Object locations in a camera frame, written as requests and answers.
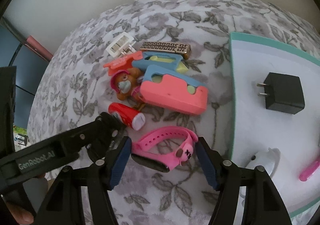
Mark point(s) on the pink rolled mat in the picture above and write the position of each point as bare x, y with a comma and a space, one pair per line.
41, 50

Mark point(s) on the white charger with cable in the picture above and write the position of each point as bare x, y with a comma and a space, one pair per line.
270, 160

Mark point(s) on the person left hand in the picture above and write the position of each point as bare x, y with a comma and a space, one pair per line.
20, 215

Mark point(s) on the greek key pattern lighter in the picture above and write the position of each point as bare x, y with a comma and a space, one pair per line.
170, 47

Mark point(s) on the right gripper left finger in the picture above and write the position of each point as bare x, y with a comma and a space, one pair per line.
63, 202

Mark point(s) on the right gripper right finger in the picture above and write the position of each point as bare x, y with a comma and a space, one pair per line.
263, 203

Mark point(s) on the pink blue case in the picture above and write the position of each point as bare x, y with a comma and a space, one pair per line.
168, 89

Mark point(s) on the red white tube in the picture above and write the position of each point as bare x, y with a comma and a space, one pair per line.
127, 115

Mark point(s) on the blue case yellow insert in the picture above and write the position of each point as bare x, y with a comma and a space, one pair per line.
165, 60

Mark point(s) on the orange plastic clip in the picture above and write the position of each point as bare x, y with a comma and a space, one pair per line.
123, 63

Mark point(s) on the floral grey white blanket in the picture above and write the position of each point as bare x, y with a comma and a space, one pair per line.
75, 88

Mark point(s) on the black power adapter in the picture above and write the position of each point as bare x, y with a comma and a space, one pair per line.
283, 93

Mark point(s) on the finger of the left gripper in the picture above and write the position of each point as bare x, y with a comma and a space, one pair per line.
107, 131

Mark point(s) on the dark blue cabinet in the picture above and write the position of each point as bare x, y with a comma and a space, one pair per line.
30, 69

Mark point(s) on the pink smart watch band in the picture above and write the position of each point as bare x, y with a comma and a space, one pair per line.
165, 148

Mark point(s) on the teal white tray box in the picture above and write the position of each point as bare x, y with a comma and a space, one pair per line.
276, 116

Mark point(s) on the paw patrol dog toy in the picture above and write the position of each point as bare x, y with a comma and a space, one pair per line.
126, 83

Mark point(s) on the purple pink usb stick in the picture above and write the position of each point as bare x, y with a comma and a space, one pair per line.
309, 171

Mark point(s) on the white plastic socket frame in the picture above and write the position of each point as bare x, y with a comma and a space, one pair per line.
121, 45

